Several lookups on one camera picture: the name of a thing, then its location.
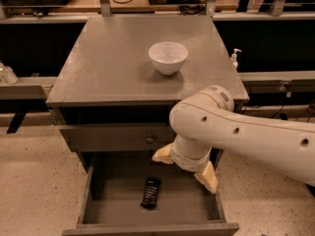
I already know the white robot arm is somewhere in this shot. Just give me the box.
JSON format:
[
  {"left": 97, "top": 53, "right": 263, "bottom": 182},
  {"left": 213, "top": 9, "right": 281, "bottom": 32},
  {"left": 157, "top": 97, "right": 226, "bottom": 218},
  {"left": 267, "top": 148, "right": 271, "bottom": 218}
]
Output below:
[{"left": 153, "top": 86, "right": 315, "bottom": 193}]

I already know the grey open middle drawer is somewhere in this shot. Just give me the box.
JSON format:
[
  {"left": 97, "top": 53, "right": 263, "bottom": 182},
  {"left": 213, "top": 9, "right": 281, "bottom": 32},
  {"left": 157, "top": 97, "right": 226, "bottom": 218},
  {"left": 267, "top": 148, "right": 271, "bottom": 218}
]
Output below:
[{"left": 62, "top": 151, "right": 239, "bottom": 236}]

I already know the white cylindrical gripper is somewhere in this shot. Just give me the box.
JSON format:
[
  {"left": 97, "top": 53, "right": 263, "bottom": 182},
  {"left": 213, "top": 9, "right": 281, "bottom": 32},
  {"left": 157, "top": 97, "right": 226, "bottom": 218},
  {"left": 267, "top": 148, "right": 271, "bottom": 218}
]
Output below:
[{"left": 152, "top": 136, "right": 218, "bottom": 194}]

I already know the grey top drawer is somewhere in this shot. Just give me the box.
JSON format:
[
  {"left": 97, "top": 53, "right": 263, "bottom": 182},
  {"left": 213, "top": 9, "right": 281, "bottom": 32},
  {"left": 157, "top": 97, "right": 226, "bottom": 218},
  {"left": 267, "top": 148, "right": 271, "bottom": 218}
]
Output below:
[{"left": 60, "top": 123, "right": 175, "bottom": 152}]

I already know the grey wooden drawer cabinet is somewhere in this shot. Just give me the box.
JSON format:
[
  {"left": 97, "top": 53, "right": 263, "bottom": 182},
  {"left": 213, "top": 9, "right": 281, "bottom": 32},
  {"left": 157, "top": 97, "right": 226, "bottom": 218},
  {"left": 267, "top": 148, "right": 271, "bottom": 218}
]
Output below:
[{"left": 45, "top": 14, "right": 250, "bottom": 236}]

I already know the round metal drawer knob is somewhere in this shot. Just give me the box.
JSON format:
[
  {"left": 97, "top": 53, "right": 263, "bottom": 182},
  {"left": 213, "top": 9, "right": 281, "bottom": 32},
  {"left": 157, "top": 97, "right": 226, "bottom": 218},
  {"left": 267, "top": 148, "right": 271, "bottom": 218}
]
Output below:
[{"left": 146, "top": 135, "right": 156, "bottom": 144}]

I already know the white pump bottle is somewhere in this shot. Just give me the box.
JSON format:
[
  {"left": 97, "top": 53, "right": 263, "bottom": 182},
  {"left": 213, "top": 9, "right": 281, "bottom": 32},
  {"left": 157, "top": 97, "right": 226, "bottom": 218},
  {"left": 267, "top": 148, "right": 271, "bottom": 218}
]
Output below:
[{"left": 230, "top": 48, "right": 242, "bottom": 70}]

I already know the white ceramic bowl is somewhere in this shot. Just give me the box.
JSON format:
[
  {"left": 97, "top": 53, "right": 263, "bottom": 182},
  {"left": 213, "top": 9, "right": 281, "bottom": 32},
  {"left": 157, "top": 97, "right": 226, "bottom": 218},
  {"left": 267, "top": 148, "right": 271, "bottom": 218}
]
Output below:
[{"left": 149, "top": 41, "right": 189, "bottom": 75}]

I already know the black rxbar chocolate bar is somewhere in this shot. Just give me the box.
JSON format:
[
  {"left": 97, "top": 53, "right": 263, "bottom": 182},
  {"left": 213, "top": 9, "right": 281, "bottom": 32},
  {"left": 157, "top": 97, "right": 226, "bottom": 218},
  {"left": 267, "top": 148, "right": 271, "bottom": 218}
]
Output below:
[{"left": 141, "top": 178, "right": 161, "bottom": 209}]

